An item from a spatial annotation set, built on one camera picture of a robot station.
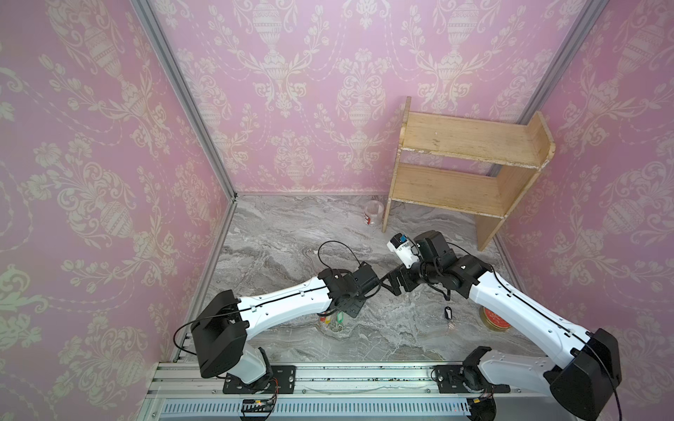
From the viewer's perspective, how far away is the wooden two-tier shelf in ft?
2.43

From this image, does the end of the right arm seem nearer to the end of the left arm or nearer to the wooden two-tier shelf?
the end of the left arm

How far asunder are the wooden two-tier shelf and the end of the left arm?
383 mm

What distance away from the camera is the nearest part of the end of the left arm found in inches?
21.9
